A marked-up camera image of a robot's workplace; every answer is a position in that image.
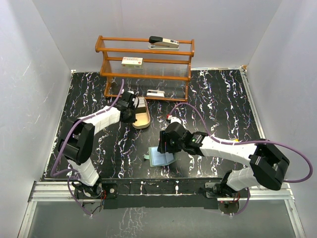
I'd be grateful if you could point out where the mint green card holder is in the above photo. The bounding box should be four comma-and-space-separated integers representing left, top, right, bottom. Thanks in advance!
143, 147, 176, 167

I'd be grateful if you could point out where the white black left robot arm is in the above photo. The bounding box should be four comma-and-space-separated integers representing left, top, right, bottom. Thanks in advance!
51, 91, 139, 198

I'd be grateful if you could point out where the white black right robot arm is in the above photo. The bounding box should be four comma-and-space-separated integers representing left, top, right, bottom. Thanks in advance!
158, 121, 290, 197

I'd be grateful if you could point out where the stack of credit cards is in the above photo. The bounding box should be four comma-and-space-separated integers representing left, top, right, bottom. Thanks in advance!
134, 97, 147, 109

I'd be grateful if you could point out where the beige oval card tray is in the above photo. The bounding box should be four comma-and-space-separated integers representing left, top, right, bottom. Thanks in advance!
132, 105, 151, 129

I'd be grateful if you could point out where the white red staples box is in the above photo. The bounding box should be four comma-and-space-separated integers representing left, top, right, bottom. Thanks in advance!
121, 57, 143, 68

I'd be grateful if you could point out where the wooden three-tier shelf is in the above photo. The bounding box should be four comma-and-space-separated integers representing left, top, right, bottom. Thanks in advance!
95, 35, 195, 102

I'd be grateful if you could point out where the black grey stapler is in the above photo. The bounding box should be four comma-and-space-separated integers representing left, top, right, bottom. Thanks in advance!
148, 36, 179, 50

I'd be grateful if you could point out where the black front base bar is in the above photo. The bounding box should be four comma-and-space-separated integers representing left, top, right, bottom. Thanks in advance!
103, 178, 220, 210

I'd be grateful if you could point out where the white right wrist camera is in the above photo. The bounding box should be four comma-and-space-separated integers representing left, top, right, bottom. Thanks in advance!
166, 115, 182, 124

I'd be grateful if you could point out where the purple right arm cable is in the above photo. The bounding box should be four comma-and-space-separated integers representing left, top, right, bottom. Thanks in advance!
168, 102, 314, 184

